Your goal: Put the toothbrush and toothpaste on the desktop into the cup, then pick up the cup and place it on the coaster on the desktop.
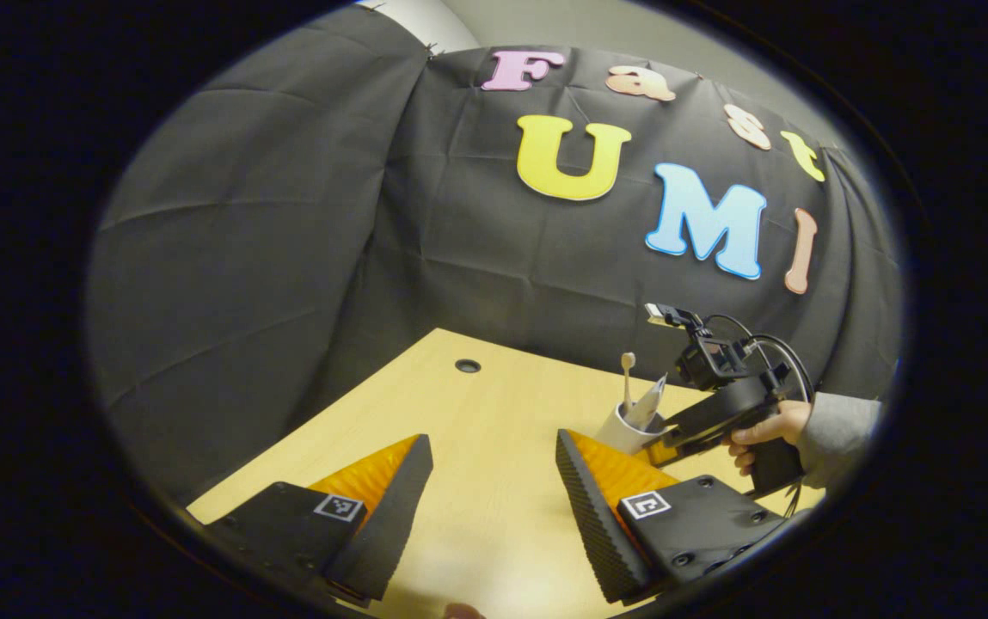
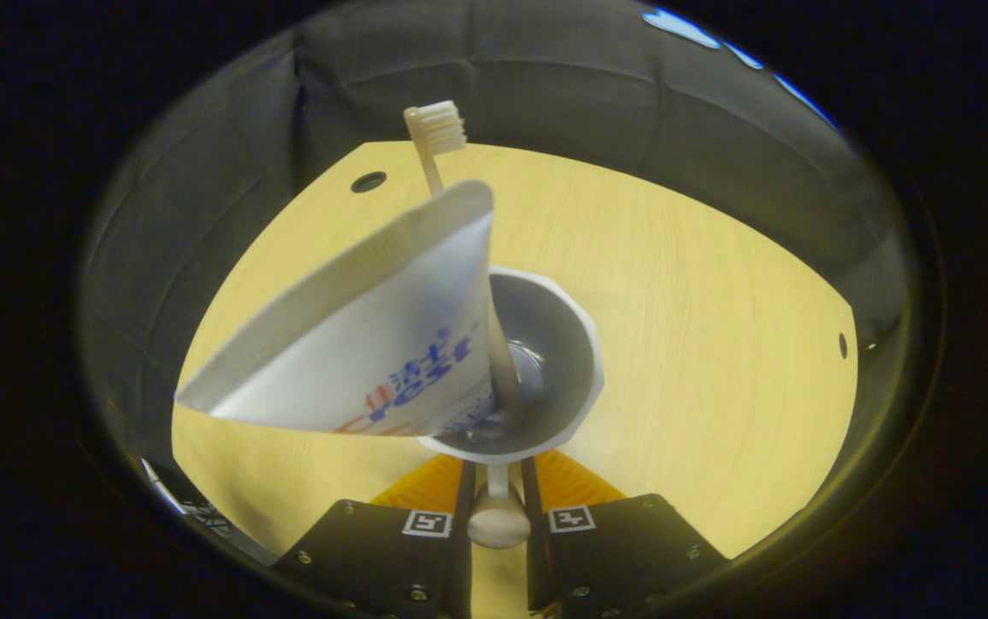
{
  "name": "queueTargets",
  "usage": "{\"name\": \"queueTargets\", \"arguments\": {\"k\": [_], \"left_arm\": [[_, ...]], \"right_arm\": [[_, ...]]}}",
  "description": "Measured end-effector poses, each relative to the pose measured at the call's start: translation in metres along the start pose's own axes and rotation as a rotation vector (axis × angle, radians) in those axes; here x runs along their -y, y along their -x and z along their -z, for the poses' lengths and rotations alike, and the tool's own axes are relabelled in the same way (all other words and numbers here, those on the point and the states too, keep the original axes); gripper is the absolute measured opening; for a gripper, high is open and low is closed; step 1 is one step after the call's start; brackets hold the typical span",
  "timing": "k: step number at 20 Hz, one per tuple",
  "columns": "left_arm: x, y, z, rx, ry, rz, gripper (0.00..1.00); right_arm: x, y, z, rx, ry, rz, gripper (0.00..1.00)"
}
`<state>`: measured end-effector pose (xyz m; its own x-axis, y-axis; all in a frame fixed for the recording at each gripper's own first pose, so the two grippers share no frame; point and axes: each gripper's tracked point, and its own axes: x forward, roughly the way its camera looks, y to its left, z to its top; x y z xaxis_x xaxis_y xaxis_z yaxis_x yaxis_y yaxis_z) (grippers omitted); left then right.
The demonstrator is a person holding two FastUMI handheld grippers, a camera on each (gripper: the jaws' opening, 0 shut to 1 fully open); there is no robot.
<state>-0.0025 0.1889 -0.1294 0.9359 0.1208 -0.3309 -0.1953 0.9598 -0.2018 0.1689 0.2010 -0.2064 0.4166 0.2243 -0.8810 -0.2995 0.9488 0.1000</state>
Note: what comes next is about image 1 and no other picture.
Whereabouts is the light wooden desktop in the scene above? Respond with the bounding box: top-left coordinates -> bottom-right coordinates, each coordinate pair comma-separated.
187,328 -> 825,619

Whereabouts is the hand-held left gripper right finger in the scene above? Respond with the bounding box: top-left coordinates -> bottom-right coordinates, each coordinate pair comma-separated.
555,428 -> 787,604

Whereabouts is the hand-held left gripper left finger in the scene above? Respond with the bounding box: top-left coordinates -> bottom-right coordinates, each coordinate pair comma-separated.
206,432 -> 434,603

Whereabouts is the black camera cable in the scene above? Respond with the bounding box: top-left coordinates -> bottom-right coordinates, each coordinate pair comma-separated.
704,314 -> 817,405

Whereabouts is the white toothpaste tube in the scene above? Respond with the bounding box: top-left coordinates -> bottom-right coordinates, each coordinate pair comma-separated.
623,374 -> 668,431

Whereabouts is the white cup with wooden handle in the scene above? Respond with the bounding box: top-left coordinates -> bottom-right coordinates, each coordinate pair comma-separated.
594,400 -> 666,457

